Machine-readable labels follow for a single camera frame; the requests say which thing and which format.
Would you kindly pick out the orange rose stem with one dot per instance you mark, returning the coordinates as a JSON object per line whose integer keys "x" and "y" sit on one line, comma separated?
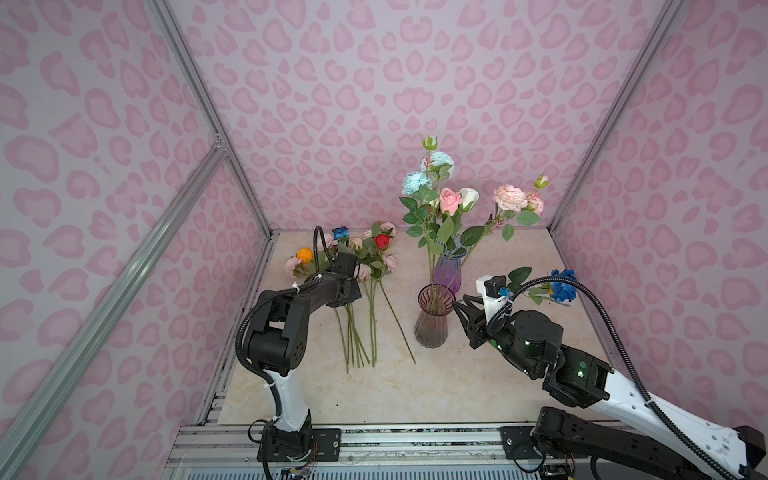
{"x": 305, "y": 256}

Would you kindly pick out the white rose stem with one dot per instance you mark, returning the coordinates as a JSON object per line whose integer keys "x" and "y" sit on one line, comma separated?
{"x": 468, "y": 198}

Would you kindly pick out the single pink rose stem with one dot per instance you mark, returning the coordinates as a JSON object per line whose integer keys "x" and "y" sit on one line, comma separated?
{"x": 441, "y": 243}

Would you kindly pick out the red rose stem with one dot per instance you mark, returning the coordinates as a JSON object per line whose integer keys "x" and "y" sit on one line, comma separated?
{"x": 375, "y": 263}

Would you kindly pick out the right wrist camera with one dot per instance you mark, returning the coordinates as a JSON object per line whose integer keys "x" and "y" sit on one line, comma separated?
{"x": 494, "y": 293}

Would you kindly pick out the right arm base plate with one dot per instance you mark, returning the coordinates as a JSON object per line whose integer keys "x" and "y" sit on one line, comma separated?
{"x": 518, "y": 444}

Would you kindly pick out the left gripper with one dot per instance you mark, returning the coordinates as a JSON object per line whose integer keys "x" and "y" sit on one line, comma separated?
{"x": 346, "y": 279}

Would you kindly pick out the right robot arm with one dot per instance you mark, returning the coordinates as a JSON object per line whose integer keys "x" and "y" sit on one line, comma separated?
{"x": 604, "y": 415}

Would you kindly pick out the diagonal aluminium frame bar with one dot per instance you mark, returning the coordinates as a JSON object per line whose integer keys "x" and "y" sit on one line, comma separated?
{"x": 39, "y": 413}

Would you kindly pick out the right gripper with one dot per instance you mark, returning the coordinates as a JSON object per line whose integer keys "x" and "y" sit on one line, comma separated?
{"x": 480, "y": 324}

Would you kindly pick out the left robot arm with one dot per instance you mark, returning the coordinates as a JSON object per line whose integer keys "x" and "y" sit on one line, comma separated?
{"x": 272, "y": 339}

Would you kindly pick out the dark blue rose stem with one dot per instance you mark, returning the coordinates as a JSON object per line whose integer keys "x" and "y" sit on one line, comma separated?
{"x": 544, "y": 289}

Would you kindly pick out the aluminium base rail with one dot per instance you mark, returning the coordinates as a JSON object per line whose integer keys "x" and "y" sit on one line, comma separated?
{"x": 368, "y": 451}

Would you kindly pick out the blue purple glass vase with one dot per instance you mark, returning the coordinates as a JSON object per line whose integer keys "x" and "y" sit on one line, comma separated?
{"x": 447, "y": 266}

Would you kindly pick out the maroon grey glass vase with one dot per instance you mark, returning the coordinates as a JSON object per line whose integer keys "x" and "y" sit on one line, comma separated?
{"x": 436, "y": 303}

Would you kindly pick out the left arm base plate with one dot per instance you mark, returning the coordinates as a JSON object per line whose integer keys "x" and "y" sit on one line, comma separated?
{"x": 319, "y": 444}

